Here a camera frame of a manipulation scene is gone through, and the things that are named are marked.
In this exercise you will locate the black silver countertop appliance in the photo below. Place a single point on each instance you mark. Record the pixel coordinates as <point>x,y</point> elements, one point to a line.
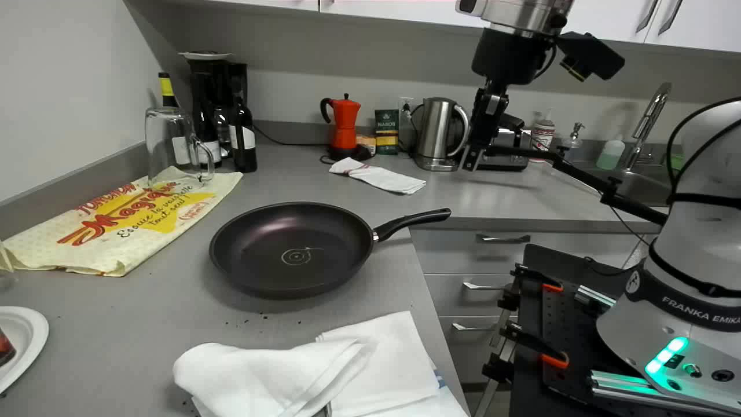
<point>513,142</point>

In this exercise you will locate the black metal rod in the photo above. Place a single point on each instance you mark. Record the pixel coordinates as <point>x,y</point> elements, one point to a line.
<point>594,181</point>

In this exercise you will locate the clear drinking glass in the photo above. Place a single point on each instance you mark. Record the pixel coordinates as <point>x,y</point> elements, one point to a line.
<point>165,139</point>

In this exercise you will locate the folded white cloth blue stripe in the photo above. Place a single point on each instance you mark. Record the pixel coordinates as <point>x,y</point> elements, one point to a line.
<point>402,360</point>

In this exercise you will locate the small soap dispenser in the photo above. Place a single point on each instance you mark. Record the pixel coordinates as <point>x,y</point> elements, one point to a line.
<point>576,135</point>

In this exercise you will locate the dark wine bottle white label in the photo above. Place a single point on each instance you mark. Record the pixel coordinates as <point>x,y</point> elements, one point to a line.
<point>244,139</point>

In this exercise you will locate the steel kitchen faucet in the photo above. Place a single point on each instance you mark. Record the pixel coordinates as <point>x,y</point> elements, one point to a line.
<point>648,117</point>

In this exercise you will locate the green cardboard box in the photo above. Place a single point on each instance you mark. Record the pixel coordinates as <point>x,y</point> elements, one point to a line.
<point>387,130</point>

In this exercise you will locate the plain white cloth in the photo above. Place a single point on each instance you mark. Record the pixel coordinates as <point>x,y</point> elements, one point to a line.
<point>256,379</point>

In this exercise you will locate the orange moka pot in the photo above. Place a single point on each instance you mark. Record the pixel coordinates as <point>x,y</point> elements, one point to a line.
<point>343,124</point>

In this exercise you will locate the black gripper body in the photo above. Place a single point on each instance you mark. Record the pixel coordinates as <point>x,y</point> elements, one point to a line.
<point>510,60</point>

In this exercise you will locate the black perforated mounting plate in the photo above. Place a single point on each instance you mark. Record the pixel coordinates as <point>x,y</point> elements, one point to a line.
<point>570,326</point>

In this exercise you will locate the folded white cloth red stripe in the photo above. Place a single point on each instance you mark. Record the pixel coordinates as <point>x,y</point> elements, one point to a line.
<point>384,180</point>

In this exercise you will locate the small red item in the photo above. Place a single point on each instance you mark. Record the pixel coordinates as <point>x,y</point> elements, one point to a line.
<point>5,348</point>

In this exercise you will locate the white plate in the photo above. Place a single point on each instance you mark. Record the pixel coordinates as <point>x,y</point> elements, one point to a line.
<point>26,339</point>

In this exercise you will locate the dark non-stick frying pan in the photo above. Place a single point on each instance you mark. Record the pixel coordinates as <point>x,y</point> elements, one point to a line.
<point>292,246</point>

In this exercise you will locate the wine bottle yellow neck label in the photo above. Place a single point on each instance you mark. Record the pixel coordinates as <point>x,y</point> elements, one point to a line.
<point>165,90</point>

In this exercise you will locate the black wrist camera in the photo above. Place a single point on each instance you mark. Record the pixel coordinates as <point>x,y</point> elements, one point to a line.
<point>592,57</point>

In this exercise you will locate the white plastic jar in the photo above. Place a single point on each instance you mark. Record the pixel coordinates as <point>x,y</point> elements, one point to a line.
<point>545,133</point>

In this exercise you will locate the steel electric kettle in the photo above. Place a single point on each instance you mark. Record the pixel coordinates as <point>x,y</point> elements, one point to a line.
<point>436,133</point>

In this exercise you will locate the black coffee machine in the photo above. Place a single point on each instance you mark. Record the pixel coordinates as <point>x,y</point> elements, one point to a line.
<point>211,85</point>

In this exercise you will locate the green dish soap bottle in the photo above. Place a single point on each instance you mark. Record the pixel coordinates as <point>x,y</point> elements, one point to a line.
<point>611,156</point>

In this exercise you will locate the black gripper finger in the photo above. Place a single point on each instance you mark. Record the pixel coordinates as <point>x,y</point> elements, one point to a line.
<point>501,128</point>
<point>483,117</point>

